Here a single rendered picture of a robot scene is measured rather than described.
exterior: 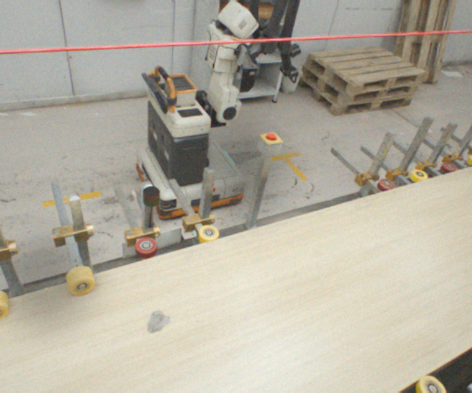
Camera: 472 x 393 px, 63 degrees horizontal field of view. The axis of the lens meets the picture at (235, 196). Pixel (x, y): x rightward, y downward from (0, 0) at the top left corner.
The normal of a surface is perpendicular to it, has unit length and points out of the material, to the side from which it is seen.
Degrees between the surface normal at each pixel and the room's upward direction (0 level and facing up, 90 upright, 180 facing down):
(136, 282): 0
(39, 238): 0
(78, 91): 90
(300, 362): 0
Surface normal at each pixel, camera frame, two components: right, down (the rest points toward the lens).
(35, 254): 0.15, -0.74
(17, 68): 0.46, 0.63
